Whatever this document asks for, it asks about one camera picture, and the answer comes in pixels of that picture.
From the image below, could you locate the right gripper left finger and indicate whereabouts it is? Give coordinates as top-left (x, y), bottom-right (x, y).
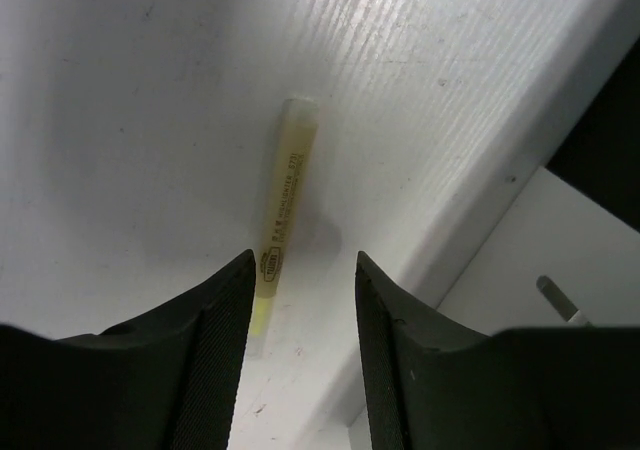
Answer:
top-left (1, 251), bottom-right (256, 449)

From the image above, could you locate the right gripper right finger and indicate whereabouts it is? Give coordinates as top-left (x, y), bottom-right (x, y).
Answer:
top-left (355, 253), bottom-right (639, 449)

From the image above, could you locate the yellow slim highlighter pen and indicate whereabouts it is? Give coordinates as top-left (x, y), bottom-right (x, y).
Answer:
top-left (247, 98), bottom-right (319, 357)

